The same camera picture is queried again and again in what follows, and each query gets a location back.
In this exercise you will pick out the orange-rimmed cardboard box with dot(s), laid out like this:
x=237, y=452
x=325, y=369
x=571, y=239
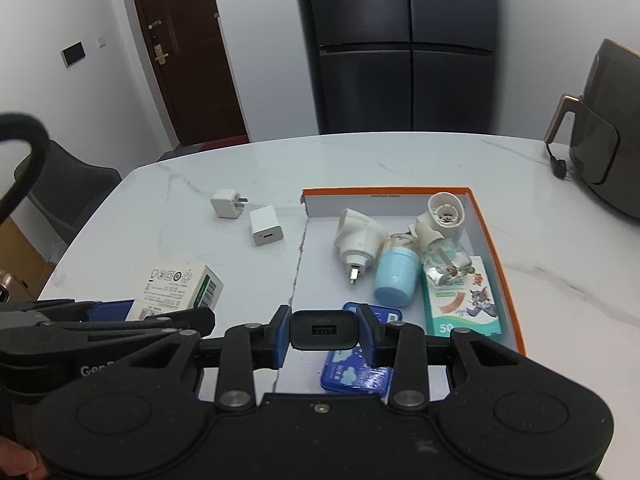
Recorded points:
x=325, y=260

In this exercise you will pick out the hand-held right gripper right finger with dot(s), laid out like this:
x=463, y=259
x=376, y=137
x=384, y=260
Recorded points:
x=372, y=340

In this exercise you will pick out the blue tissue pack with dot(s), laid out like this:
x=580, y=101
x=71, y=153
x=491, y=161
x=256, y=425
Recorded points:
x=350, y=372

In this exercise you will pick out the person's left hand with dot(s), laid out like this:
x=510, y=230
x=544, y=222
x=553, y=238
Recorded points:
x=15, y=460

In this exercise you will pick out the white wall switch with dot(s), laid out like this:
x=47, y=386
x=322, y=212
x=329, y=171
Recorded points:
x=102, y=41

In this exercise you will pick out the black wall panel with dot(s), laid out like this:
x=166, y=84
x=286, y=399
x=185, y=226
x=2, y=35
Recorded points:
x=73, y=53

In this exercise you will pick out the black charger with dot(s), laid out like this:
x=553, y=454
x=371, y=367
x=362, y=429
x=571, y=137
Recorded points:
x=325, y=341

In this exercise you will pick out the teal bandage box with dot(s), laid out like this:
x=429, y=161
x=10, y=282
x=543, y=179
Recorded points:
x=465, y=305

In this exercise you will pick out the dark brown door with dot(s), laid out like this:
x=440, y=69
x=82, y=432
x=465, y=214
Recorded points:
x=195, y=60

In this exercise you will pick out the dark grey chair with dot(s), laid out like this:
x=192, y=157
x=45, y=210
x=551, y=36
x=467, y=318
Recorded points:
x=70, y=185

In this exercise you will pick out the white box with green label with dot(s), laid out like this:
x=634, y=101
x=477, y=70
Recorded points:
x=170, y=285

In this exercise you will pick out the dark grey refrigerator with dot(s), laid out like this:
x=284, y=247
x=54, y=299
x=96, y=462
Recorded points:
x=395, y=45

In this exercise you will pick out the light blue toothpick jar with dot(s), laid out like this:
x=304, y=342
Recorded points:
x=395, y=275

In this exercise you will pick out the clear liquid bottle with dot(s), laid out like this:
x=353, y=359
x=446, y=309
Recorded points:
x=445, y=260

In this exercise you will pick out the white round-top plug-in heater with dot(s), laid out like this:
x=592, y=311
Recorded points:
x=447, y=210

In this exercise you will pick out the white plug adapter with prongs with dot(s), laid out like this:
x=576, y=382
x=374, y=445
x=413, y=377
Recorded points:
x=224, y=205

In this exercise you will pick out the brown cardboard box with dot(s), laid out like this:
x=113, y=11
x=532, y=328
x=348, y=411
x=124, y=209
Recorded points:
x=22, y=255

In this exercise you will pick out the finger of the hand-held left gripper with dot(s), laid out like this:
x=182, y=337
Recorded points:
x=107, y=310
x=190, y=321

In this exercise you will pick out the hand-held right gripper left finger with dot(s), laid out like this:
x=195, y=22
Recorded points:
x=280, y=340

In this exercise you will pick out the dark air fryer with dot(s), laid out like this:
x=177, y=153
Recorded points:
x=615, y=135

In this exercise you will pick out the white cube charger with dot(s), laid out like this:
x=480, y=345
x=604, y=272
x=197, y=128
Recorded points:
x=265, y=227

